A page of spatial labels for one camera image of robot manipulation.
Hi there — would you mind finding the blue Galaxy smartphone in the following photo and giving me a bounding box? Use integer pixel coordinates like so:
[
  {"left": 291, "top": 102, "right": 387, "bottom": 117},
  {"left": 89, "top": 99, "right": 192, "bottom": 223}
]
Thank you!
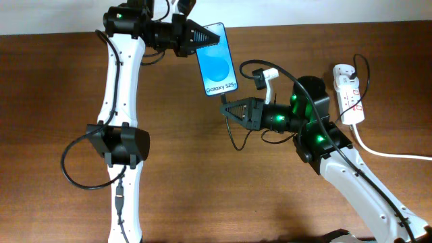
[{"left": 196, "top": 22, "right": 238, "bottom": 97}]

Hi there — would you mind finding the black USB charging cable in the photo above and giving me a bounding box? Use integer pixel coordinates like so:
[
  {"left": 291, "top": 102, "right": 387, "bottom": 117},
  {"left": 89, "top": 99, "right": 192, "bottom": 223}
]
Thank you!
[{"left": 219, "top": 53, "right": 371, "bottom": 152}]

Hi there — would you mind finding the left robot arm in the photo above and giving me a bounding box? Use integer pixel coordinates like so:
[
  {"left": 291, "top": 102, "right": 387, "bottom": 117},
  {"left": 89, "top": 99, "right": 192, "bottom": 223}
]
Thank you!
[{"left": 86, "top": 1, "right": 220, "bottom": 242}]

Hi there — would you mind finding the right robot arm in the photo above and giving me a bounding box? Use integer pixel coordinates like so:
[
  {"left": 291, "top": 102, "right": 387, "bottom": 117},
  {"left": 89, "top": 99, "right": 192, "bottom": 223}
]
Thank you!
[{"left": 220, "top": 76, "right": 431, "bottom": 242}]

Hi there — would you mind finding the white USB charger plug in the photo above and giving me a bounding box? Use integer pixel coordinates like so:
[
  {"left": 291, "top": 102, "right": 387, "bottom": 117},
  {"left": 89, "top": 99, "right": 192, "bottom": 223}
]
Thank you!
[{"left": 333, "top": 75, "right": 359, "bottom": 92}]

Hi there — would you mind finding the white power strip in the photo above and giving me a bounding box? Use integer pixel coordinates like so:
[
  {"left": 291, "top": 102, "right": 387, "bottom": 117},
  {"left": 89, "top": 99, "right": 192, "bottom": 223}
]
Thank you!
[{"left": 333, "top": 64, "right": 365, "bottom": 125}]

